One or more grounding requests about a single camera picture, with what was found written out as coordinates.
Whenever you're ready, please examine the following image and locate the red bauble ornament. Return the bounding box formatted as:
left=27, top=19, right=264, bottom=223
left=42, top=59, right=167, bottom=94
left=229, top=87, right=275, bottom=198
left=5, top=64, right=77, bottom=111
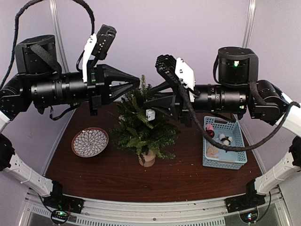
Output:
left=206, top=130, right=215, bottom=138

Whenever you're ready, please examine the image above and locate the small green christmas tree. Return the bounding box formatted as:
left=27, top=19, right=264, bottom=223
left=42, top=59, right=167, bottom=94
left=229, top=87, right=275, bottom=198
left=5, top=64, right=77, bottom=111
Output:
left=111, top=75, right=180, bottom=167

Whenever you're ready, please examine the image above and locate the beige bow ornament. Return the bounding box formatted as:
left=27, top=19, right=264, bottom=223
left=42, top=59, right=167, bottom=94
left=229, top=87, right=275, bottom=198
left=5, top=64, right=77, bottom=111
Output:
left=206, top=145, right=219, bottom=158

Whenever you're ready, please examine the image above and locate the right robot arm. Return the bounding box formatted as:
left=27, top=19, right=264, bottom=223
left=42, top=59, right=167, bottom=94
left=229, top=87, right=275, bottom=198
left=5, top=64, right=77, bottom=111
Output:
left=144, top=47, right=301, bottom=212

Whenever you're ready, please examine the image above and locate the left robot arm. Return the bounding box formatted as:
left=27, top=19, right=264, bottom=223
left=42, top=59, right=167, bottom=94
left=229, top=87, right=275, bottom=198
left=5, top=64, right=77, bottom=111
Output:
left=0, top=35, right=140, bottom=129

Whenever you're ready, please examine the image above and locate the pink ornament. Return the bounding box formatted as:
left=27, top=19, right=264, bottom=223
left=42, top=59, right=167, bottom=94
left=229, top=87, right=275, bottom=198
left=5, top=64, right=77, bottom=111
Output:
left=205, top=124, right=214, bottom=131

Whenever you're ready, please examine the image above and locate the white cotton ornament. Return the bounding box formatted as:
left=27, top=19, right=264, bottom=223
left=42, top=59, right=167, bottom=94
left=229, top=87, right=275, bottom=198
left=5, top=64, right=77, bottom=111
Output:
left=219, top=133, right=233, bottom=145

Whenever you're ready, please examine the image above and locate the patterned ceramic plate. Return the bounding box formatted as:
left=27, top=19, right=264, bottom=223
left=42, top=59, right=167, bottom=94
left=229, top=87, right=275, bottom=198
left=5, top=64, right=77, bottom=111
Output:
left=71, top=127, right=109, bottom=158

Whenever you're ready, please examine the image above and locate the light blue plastic basket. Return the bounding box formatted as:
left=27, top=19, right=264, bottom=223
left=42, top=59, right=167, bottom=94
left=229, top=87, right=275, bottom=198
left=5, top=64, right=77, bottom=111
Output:
left=203, top=116, right=247, bottom=170

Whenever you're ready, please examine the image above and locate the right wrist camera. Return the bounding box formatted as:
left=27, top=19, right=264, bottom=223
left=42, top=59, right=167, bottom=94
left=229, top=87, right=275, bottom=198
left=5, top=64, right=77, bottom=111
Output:
left=155, top=55, right=196, bottom=103

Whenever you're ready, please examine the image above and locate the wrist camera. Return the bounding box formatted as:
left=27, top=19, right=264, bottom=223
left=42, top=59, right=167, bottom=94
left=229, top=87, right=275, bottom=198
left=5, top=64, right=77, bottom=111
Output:
left=82, top=24, right=117, bottom=83
left=155, top=55, right=196, bottom=103

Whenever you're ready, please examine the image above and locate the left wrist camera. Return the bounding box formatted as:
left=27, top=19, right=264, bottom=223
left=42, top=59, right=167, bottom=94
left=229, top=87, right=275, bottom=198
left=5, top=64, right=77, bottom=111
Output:
left=82, top=24, right=117, bottom=83

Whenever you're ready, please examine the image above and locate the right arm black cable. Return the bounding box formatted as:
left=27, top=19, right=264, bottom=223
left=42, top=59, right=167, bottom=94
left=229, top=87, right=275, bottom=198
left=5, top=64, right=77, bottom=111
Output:
left=178, top=80, right=301, bottom=153

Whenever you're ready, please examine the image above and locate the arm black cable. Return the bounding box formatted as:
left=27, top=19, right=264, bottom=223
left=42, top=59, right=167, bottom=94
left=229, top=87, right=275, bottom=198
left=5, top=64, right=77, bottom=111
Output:
left=0, top=0, right=96, bottom=121
left=178, top=80, right=301, bottom=153

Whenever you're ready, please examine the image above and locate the left aluminium corner post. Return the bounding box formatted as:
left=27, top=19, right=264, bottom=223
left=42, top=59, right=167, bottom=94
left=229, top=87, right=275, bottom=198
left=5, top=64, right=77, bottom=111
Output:
left=48, top=0, right=70, bottom=73

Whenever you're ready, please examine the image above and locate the aluminium corner post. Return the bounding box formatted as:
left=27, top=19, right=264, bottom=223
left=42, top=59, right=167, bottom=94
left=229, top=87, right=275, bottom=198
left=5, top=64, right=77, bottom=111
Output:
left=242, top=0, right=256, bottom=48
left=48, top=0, right=70, bottom=73

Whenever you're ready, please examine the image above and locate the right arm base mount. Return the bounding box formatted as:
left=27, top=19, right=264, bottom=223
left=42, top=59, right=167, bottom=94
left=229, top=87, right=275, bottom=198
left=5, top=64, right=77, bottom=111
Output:
left=225, top=180, right=266, bottom=213

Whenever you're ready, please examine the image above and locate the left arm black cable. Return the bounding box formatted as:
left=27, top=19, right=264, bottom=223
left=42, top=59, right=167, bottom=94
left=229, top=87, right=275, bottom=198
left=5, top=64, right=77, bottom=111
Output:
left=0, top=0, right=96, bottom=121

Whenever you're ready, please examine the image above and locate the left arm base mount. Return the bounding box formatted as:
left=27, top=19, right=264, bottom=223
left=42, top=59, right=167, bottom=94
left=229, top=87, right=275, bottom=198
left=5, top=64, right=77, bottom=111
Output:
left=43, top=181, right=84, bottom=214

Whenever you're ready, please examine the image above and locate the right aluminium corner post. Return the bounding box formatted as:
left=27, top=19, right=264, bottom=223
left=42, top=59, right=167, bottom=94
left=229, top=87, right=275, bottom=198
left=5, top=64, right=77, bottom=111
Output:
left=242, top=0, right=256, bottom=48

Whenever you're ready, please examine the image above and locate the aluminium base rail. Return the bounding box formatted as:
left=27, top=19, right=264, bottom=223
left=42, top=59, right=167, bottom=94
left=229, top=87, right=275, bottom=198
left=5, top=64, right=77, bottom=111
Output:
left=20, top=181, right=292, bottom=226

